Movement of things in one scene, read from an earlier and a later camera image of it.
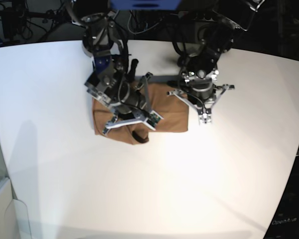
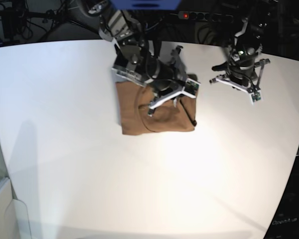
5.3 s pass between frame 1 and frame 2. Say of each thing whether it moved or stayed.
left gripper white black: moved
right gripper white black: moved
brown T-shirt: moved
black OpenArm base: stayed
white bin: stayed
